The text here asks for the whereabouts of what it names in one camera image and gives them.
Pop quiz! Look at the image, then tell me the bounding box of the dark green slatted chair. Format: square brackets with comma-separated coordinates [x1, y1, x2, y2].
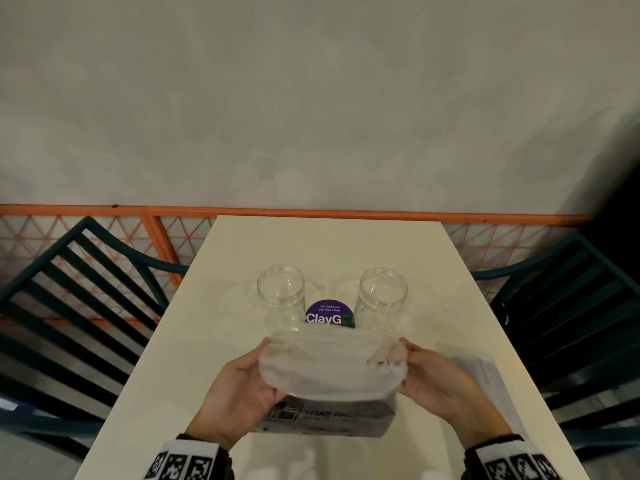
[0, 216, 190, 461]
[472, 232, 640, 461]

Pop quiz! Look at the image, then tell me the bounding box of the orange mesh fence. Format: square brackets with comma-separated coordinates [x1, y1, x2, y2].
[0, 204, 596, 331]

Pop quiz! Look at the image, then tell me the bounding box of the person's right hand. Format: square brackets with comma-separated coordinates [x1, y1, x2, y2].
[397, 336, 515, 451]

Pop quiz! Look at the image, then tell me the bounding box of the black straw bundle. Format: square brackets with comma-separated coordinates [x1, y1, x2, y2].
[259, 394, 399, 439]
[435, 343, 531, 445]

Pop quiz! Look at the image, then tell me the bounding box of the person's left hand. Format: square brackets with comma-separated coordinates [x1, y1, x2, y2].
[185, 337, 289, 451]

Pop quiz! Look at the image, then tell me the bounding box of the black white marker wristband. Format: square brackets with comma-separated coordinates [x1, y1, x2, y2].
[145, 433, 222, 480]
[463, 433, 564, 480]

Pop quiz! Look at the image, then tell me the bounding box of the round purple sticker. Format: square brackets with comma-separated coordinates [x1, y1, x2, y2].
[305, 298, 357, 329]

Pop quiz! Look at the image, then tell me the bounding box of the clear plastic jar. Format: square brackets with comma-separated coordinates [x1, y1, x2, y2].
[257, 265, 306, 341]
[353, 267, 409, 341]

